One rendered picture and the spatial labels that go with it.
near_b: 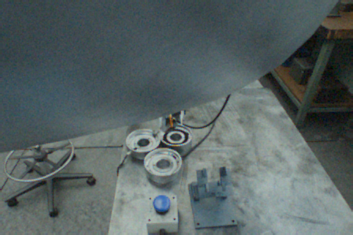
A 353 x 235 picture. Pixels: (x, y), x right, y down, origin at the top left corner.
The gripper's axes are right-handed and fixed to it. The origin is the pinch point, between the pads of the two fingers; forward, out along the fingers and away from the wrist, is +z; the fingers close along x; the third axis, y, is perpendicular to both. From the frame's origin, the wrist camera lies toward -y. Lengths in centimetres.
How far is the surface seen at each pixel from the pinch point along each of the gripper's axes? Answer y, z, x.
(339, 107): -95, 87, 136
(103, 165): -56, 101, -50
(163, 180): 13.8, 8.9, -2.4
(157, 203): 23.5, 2.5, -3.3
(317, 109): -95, 87, 117
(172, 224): 26.9, 5.8, -0.1
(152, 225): 27.0, 5.8, -4.6
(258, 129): -8.9, 14.9, 30.6
